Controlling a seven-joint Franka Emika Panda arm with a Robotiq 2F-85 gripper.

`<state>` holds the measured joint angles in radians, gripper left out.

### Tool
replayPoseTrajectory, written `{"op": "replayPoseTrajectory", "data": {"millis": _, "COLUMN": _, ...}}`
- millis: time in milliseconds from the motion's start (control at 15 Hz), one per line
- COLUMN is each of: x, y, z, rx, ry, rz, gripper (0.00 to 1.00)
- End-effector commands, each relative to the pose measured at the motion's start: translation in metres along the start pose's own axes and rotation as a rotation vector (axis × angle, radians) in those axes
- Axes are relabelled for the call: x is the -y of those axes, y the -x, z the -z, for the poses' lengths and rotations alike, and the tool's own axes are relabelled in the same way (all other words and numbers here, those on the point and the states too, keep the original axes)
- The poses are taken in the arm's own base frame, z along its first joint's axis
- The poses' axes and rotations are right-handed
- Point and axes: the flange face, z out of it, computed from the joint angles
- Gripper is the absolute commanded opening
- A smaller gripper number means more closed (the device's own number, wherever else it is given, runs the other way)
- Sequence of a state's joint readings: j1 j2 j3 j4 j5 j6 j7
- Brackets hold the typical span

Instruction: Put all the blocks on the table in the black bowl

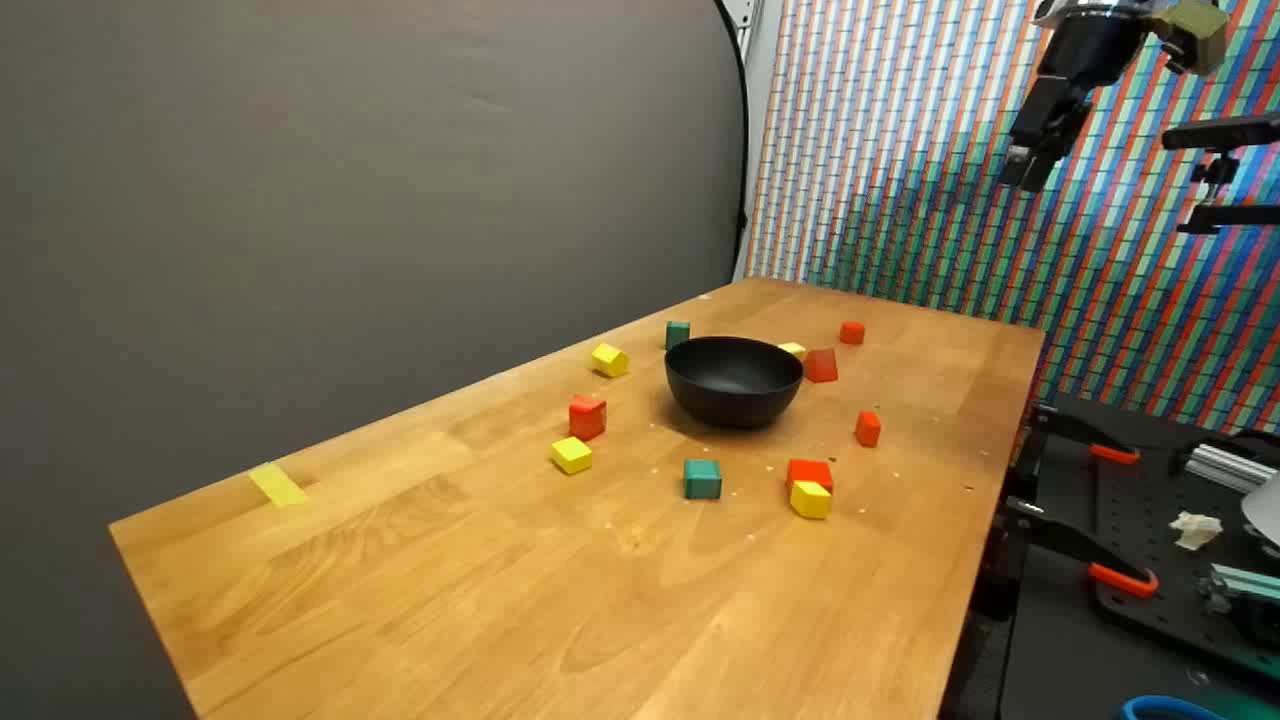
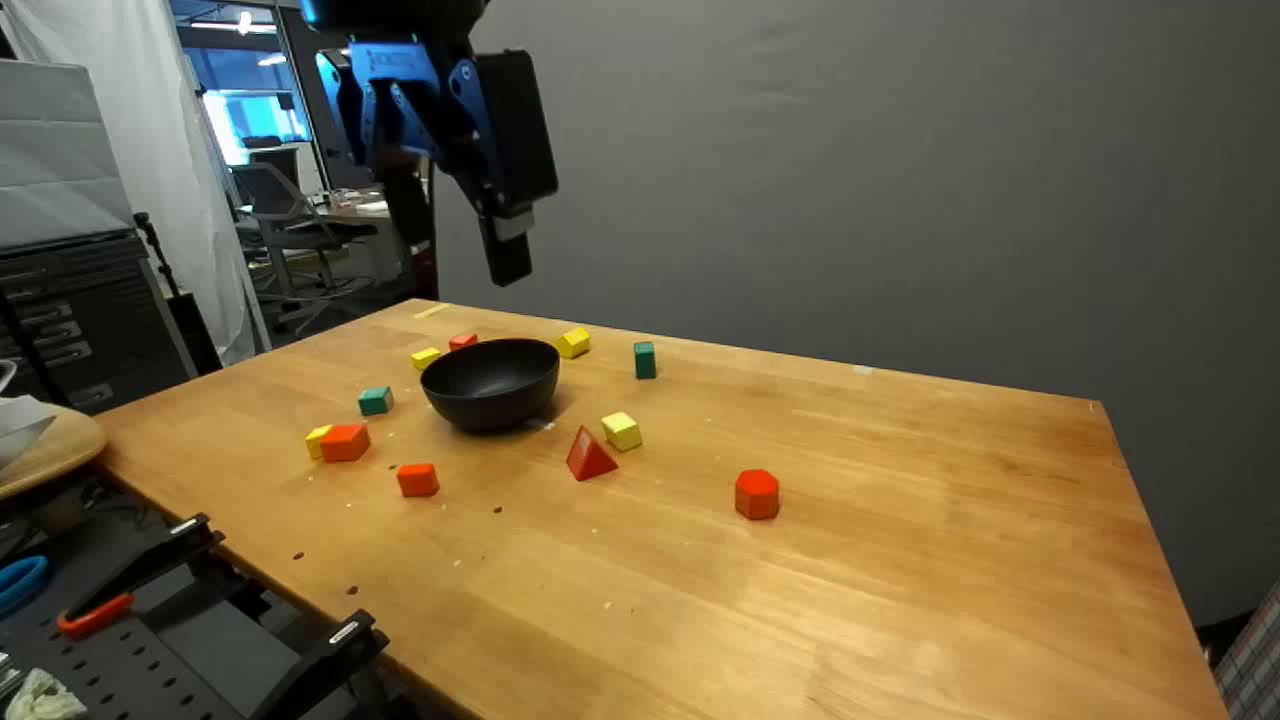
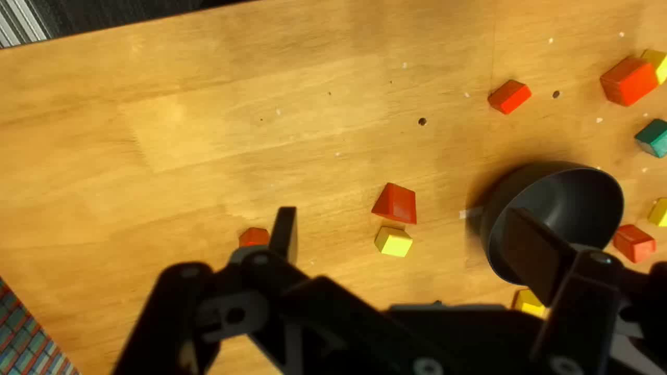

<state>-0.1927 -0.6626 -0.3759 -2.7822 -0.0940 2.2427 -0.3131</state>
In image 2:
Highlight red cube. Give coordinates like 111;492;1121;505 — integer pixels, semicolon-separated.
398;464;441;498

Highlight black clamp front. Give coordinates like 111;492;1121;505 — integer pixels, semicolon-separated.
248;607;388;720

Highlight orange hexagonal block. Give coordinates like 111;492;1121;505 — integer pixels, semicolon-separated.
737;467;780;521

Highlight blue handled scissors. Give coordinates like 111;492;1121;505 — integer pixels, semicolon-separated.
0;557;53;615

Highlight white cloth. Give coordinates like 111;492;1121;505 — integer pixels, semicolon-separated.
0;395;55;467

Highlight black bowl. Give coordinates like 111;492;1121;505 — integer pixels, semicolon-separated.
420;335;561;431

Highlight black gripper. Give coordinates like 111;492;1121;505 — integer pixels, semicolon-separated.
318;0;561;302

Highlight black pegboard tool tray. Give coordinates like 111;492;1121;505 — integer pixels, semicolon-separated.
0;474;415;720

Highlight green block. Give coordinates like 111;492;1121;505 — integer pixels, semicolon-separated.
357;383;394;418
634;341;657;380

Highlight yellow cube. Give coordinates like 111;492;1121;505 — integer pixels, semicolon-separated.
601;413;644;451

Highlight red triangular prism block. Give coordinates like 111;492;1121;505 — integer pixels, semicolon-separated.
566;430;617;480

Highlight black drawer cabinet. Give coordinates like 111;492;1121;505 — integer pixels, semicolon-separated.
0;232;198;413

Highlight round wooden board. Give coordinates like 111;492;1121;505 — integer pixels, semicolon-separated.
0;405;110;502

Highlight red handled clamp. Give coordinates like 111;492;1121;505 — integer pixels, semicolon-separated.
55;518;219;639

